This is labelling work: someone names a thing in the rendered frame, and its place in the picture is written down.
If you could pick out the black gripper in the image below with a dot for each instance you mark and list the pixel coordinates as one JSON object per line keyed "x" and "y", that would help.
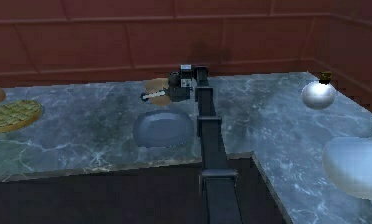
{"x": 178, "y": 94}

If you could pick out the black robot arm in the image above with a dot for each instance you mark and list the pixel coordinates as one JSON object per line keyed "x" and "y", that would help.
{"x": 212, "y": 140}

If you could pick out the tan round plate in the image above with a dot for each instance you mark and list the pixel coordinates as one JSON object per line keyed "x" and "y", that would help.
{"x": 155, "y": 84}

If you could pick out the blue-grey oval bowl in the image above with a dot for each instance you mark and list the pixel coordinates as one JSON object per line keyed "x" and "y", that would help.
{"x": 162, "y": 128}

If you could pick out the dark counter with marble top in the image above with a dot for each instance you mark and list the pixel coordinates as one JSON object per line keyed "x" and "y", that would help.
{"x": 94, "y": 200}

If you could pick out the yellow-green lattice pie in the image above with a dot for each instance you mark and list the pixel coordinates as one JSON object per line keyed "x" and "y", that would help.
{"x": 14, "y": 115}

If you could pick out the silver round pot dark lid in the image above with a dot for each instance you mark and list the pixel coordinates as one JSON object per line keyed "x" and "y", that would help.
{"x": 318, "y": 96}

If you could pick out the pale blue-white bowl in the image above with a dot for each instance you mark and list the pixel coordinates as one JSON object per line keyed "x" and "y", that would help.
{"x": 354, "y": 166}

